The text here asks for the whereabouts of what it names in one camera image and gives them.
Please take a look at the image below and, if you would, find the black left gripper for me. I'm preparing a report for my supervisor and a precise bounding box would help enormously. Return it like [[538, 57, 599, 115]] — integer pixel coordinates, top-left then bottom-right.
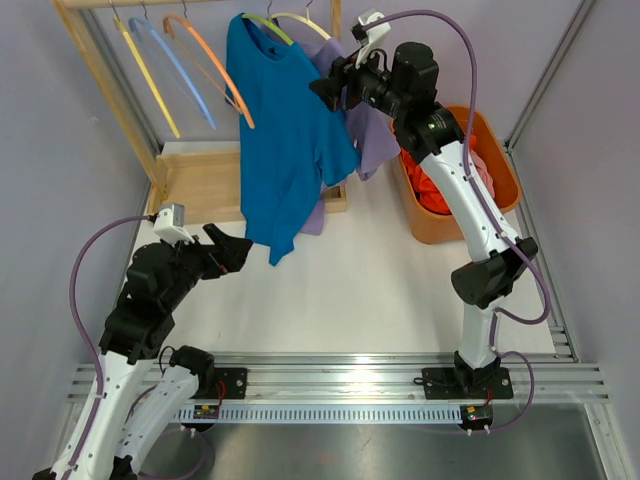
[[163, 223, 252, 311]]

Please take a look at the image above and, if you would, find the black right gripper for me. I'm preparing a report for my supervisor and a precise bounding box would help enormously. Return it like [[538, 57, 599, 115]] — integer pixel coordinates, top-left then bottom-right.
[[309, 41, 408, 121]]

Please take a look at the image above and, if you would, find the blue t shirt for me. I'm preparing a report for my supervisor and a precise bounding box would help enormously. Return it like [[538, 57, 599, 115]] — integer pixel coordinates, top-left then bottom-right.
[[226, 15, 360, 265]]

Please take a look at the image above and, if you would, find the green hanger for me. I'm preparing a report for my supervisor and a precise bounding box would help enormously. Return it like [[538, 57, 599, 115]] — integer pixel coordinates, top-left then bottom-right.
[[241, 13, 294, 46]]

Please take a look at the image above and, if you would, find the orange t shirt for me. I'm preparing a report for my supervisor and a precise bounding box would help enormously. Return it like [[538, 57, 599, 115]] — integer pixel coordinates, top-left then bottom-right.
[[400, 147, 451, 215]]

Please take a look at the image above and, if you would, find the pink t shirt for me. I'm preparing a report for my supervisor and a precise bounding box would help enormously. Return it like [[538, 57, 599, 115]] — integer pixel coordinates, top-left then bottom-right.
[[471, 150, 496, 199]]

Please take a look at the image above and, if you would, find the peach hanger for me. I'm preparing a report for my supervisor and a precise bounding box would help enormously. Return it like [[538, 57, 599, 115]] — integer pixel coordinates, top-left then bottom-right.
[[162, 0, 257, 130]]

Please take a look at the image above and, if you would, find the light blue hanger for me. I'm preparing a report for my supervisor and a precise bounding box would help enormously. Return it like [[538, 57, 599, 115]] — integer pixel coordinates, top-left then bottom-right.
[[126, 14, 217, 130]]

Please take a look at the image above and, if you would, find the yellow hanger with metal hook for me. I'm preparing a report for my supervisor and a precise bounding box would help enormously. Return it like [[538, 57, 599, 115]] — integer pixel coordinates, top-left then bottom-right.
[[109, 1, 181, 139]]

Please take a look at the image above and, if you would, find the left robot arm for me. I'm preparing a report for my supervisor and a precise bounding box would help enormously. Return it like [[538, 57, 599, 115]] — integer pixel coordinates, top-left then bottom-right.
[[34, 224, 253, 479]]

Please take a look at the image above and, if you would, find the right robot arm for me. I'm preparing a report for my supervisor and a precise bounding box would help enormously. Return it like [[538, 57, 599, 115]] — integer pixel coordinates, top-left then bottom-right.
[[310, 42, 538, 402]]

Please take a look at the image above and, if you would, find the cream hanger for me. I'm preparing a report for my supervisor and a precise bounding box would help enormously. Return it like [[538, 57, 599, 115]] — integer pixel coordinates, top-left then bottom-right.
[[269, 0, 331, 40]]

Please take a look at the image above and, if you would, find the lavender t shirt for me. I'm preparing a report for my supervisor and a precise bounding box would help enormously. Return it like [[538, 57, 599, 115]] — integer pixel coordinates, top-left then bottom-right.
[[294, 37, 402, 236]]

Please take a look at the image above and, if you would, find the wooden clothes rack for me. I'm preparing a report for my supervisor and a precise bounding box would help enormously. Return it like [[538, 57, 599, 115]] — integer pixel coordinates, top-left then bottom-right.
[[49, 0, 348, 225]]

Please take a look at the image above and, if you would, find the orange plastic basket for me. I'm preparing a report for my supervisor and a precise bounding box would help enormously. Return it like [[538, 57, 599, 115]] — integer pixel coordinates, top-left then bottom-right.
[[391, 112, 521, 245]]

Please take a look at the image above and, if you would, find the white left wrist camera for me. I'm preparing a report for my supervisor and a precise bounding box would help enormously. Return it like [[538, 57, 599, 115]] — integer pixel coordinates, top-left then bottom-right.
[[149, 203, 195, 246]]

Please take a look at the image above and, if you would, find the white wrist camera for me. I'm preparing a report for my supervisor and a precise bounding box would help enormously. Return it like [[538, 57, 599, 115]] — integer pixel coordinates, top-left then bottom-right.
[[149, 203, 195, 246], [351, 9, 391, 69]]

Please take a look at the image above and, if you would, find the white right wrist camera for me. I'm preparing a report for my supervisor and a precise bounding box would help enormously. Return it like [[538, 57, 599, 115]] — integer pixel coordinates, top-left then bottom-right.
[[351, 9, 391, 69]]

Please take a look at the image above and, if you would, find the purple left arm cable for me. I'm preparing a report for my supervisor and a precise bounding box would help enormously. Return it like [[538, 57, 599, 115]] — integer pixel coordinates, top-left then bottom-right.
[[67, 214, 213, 480]]

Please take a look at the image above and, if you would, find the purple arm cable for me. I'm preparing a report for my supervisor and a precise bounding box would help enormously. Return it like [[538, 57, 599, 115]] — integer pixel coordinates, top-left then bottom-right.
[[369, 9, 553, 436], [67, 214, 213, 480]]

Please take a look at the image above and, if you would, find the white slotted cable duct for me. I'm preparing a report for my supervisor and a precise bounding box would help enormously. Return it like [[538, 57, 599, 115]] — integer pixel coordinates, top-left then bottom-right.
[[172, 404, 462, 425]]

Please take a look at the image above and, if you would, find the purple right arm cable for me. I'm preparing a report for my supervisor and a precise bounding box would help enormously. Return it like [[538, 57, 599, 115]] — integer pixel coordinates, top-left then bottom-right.
[[369, 9, 553, 436]]

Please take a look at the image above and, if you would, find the aluminium mounting rail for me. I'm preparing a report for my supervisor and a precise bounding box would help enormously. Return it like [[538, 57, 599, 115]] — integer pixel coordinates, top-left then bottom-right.
[[65, 351, 612, 406]]

